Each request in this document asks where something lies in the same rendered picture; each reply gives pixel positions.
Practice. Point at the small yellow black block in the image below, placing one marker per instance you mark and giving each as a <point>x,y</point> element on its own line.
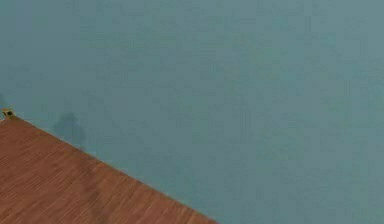
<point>8,113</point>

